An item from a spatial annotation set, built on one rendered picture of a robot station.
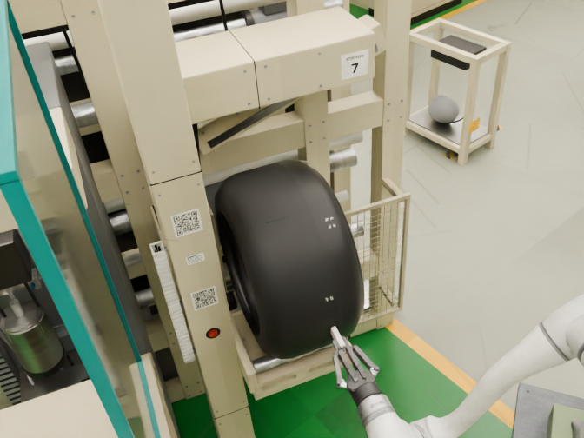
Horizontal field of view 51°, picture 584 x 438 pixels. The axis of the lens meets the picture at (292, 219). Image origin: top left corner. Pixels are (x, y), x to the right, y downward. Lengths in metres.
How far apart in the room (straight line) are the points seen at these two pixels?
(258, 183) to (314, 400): 1.52
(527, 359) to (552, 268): 2.30
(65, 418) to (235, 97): 0.94
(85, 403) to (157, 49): 0.86
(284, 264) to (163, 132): 0.47
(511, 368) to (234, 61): 1.06
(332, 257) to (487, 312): 1.87
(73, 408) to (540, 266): 2.79
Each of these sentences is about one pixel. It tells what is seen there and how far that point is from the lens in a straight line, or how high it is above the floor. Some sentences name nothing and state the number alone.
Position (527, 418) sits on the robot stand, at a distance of 2.28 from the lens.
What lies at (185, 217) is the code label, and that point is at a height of 1.53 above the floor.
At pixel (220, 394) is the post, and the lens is 2.17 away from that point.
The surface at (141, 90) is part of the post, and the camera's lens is 1.40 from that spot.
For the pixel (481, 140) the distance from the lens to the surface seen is 4.49.
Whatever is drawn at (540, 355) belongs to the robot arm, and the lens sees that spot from 1.46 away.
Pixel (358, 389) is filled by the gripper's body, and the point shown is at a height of 1.15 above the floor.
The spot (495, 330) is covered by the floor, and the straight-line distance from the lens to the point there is 3.35.
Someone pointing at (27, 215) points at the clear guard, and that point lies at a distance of 0.63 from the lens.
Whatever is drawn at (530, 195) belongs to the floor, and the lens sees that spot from 4.24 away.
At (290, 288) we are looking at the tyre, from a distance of 1.64.
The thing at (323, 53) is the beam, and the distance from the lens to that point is 1.81.
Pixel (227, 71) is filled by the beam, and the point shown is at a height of 1.77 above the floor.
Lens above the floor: 2.52
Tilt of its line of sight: 40 degrees down
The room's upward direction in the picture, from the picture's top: 5 degrees counter-clockwise
